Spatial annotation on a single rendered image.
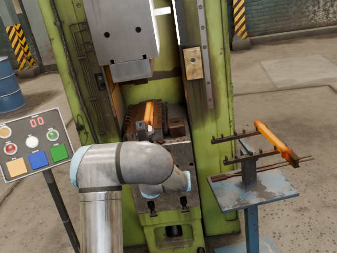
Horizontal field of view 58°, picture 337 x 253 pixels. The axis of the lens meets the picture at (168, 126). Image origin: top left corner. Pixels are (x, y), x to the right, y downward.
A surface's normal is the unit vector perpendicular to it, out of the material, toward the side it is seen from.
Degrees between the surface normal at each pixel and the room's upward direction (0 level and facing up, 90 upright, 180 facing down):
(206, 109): 90
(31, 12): 90
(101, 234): 56
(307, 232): 0
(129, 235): 90
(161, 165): 82
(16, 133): 60
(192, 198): 90
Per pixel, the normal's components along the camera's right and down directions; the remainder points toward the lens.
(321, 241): -0.15, -0.89
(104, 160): -0.17, -0.26
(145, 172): 0.44, 0.34
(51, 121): 0.29, -0.15
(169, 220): 0.02, 0.44
